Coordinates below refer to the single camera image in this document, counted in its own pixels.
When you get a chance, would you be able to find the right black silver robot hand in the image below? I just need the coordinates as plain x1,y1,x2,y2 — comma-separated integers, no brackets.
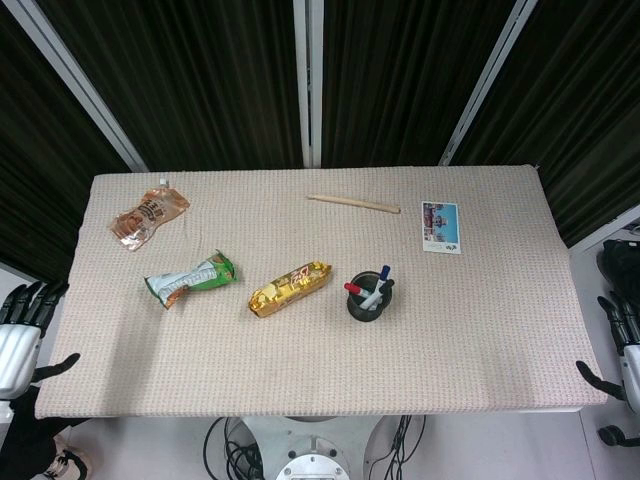
575,294,640,402

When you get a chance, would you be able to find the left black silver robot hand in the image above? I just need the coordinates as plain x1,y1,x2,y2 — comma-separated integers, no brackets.
0,279,81,401

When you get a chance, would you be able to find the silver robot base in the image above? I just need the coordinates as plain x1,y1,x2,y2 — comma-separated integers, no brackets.
238,414,401,480

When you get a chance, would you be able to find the white marker with blue cap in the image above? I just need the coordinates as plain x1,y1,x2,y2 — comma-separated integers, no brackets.
366,264,393,307

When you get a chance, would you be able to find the black pen cup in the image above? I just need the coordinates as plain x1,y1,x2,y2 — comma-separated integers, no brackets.
347,270,395,324

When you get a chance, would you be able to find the small red object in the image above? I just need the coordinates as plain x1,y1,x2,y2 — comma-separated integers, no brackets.
343,281,382,311

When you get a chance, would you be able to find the black caster wheel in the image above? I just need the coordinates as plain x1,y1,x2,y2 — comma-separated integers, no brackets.
598,423,636,448

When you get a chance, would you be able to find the black fabric garment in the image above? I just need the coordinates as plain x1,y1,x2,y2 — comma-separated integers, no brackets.
0,384,94,480

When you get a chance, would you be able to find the black bag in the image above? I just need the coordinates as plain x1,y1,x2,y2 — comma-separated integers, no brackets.
598,238,640,289

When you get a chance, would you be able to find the white black sneaker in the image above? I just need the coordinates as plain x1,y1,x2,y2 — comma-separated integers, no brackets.
40,433,90,480

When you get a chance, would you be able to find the orange spouted drink pouch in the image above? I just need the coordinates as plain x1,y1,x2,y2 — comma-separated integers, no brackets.
109,177,192,253

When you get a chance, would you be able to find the dark pleated curtain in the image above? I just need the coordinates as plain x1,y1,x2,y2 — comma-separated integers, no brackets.
0,9,129,294
449,0,640,249
37,0,307,173
319,0,524,169

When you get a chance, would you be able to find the green white snack wrapper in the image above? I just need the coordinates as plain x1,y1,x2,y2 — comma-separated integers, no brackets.
144,248,239,311

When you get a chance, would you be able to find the blue picture postcard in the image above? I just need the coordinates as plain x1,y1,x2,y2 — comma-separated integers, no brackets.
421,200,462,256

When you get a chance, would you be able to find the gold foil snack package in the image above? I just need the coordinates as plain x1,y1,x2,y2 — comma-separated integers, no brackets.
248,259,334,319

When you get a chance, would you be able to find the beige woven tablecloth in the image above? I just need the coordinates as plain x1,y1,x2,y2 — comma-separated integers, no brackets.
33,163,609,419

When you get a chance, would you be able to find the thin wooden stick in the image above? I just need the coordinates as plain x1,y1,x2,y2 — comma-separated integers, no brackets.
306,193,402,215

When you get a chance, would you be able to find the black cable bundle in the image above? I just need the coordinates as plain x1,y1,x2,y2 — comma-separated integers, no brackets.
203,416,266,480
368,414,427,469

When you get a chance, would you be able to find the white frame post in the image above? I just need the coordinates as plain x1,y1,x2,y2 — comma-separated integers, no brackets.
438,0,540,167
291,0,327,169
0,0,149,173

